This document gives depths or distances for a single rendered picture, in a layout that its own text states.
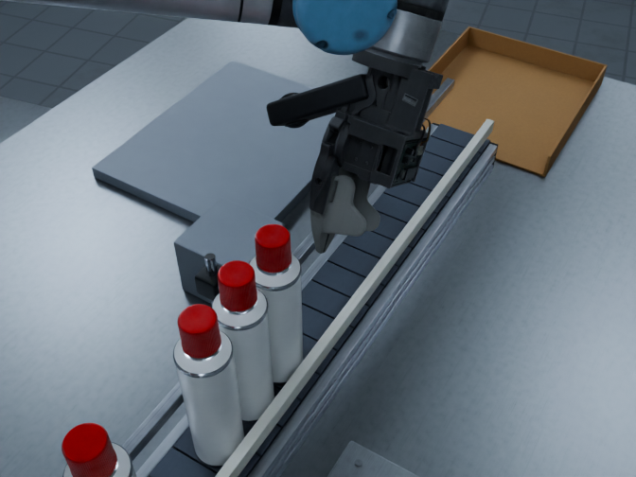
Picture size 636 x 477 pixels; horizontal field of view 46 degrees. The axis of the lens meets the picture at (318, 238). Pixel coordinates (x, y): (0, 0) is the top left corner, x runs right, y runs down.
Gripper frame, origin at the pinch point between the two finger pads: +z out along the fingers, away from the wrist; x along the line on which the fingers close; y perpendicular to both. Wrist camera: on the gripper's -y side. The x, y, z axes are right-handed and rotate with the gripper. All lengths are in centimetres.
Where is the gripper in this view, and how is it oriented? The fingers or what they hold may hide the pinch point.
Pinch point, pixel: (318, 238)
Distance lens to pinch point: 78.4
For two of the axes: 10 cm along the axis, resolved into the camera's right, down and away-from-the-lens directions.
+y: 8.5, 3.7, -3.7
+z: -2.6, 9.2, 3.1
